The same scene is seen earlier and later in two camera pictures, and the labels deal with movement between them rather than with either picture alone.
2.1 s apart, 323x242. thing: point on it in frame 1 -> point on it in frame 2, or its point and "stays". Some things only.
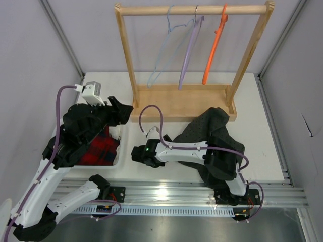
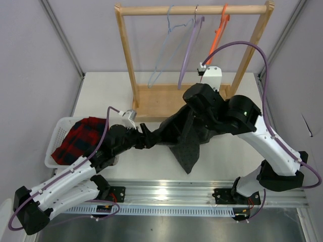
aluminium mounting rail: (274, 192) stays
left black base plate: (117, 193) stays
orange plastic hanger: (224, 18) stays
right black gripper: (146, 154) -> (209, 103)
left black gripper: (118, 113) -> (147, 139)
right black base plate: (225, 196) stays
